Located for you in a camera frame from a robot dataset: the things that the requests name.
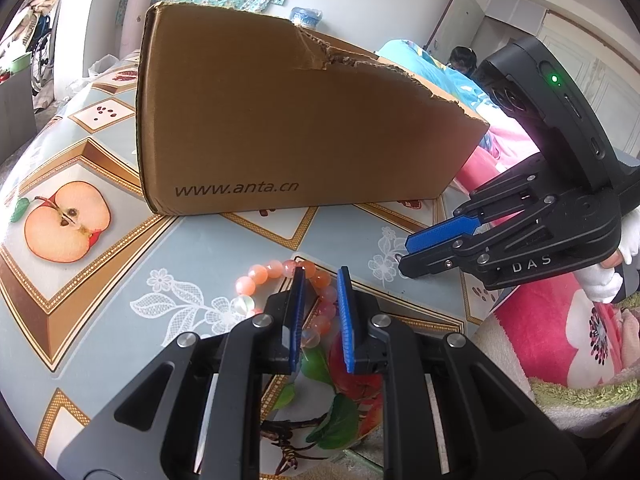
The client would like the fruit print tablecloth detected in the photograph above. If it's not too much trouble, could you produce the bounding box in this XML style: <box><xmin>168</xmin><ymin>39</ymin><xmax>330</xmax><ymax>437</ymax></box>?
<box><xmin>0</xmin><ymin>52</ymin><xmax>497</xmax><ymax>476</ymax></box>

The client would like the pink floral blanket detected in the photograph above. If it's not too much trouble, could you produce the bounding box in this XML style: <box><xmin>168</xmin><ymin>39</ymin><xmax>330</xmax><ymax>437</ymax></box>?
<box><xmin>452</xmin><ymin>125</ymin><xmax>640</xmax><ymax>387</ymax></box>

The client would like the orange pink bead bracelet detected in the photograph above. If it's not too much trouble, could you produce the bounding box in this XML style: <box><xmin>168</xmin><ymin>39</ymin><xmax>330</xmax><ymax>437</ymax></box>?
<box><xmin>234</xmin><ymin>257</ymin><xmax>346</xmax><ymax>349</ymax></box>

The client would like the clear plastic bag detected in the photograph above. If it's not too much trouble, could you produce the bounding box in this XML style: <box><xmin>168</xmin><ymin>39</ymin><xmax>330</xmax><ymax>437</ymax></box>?
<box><xmin>67</xmin><ymin>55</ymin><xmax>119</xmax><ymax>94</ymax></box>

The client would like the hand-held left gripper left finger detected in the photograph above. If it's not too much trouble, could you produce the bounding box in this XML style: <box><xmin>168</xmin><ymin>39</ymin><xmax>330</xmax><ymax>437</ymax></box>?
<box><xmin>65</xmin><ymin>266</ymin><xmax>307</xmax><ymax>480</ymax></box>

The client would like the white door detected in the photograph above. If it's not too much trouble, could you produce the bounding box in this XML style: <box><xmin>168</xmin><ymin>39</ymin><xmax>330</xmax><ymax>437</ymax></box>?
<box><xmin>427</xmin><ymin>0</ymin><xmax>486</xmax><ymax>56</ymax></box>

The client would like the blue water bottle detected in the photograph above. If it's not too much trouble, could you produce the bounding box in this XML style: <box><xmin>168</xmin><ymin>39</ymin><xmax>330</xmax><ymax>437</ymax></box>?
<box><xmin>290</xmin><ymin>6</ymin><xmax>324</xmax><ymax>30</ymax></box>

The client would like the person's right hand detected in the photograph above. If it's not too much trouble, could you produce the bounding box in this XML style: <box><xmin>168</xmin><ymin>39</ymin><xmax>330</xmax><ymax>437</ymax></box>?
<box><xmin>582</xmin><ymin>215</ymin><xmax>640</xmax><ymax>304</ymax></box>

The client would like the brown cardboard box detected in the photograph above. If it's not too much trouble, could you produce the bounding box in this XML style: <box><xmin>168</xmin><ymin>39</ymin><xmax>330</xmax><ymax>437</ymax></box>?
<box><xmin>134</xmin><ymin>1</ymin><xmax>491</xmax><ymax>217</ymax></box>

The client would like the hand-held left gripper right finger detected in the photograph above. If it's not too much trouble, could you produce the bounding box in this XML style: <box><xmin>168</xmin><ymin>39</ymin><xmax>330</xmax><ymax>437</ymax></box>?
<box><xmin>336</xmin><ymin>266</ymin><xmax>588</xmax><ymax>480</ymax></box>

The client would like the green fluffy cloth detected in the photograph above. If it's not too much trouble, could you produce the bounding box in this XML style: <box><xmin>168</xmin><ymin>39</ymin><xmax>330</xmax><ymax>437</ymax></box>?
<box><xmin>530</xmin><ymin>362</ymin><xmax>640</xmax><ymax>412</ymax></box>

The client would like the blue printed quilt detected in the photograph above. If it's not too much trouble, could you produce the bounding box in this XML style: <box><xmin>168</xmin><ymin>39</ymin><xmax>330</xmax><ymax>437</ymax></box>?
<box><xmin>375</xmin><ymin>39</ymin><xmax>506</xmax><ymax>126</ymax></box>

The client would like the dark cabinet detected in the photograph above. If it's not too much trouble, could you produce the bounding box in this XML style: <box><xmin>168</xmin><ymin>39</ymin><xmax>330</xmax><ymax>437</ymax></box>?
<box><xmin>0</xmin><ymin>67</ymin><xmax>39</xmax><ymax>161</ymax></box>

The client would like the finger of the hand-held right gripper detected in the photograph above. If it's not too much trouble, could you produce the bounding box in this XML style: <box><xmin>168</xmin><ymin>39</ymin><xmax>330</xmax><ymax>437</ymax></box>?
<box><xmin>398</xmin><ymin>239</ymin><xmax>494</xmax><ymax>280</ymax></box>
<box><xmin>405</xmin><ymin>152</ymin><xmax>557</xmax><ymax>257</ymax></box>

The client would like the white wardrobe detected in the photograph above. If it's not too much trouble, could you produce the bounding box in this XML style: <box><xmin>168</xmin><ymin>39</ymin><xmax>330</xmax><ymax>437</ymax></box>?
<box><xmin>537</xmin><ymin>10</ymin><xmax>640</xmax><ymax>157</ymax></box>

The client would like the white fluffy cloth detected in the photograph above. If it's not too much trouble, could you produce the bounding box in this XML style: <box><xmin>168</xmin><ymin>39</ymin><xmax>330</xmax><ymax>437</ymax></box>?
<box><xmin>472</xmin><ymin>305</ymin><xmax>640</xmax><ymax>461</ymax></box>

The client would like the wheelchair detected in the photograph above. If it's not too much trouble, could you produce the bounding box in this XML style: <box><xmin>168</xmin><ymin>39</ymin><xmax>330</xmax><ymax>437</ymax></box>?
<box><xmin>30</xmin><ymin>15</ymin><xmax>54</xmax><ymax>96</ymax></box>

